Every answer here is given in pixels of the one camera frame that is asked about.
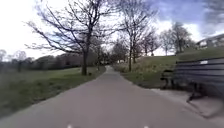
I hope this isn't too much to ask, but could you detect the tall bare tree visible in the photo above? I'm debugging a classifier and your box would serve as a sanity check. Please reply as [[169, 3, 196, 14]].
[[113, 0, 158, 73]]

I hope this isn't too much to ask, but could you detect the large bare tree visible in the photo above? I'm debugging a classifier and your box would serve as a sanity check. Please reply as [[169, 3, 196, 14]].
[[24, 0, 116, 76]]

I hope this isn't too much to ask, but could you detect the grey asphalt path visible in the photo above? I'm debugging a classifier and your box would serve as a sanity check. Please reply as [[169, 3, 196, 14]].
[[0, 65, 224, 128]]

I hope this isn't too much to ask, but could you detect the grass slope with leaves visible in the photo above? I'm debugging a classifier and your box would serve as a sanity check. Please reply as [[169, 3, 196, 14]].
[[112, 45, 224, 90]]

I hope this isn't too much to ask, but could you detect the distant line of trees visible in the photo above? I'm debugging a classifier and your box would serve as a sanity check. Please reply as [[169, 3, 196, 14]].
[[0, 49, 111, 72]]

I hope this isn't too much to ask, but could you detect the row of bare trees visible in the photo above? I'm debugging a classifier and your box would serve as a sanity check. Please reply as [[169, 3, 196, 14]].
[[139, 21, 198, 57]]

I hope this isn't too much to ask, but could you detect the flat grass field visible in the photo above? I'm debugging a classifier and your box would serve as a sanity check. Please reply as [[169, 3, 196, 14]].
[[0, 65, 107, 119]]

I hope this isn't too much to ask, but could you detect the dark wooden bench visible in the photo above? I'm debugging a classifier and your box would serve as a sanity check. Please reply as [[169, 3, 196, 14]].
[[159, 57, 224, 104]]

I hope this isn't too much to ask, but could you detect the pale low building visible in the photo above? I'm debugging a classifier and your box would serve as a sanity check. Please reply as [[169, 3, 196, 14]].
[[194, 33, 224, 51]]

